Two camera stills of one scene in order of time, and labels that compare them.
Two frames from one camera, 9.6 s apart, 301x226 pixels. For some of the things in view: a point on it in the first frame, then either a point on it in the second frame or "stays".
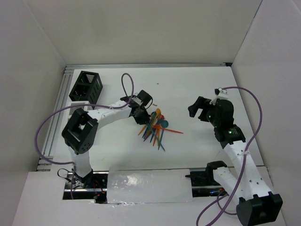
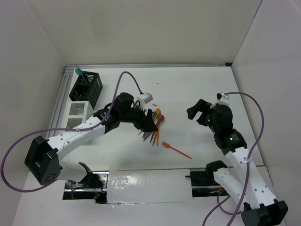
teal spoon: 164,124 -> 80,72
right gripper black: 201,102 stays
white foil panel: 149,186 stays
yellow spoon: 158,113 stays
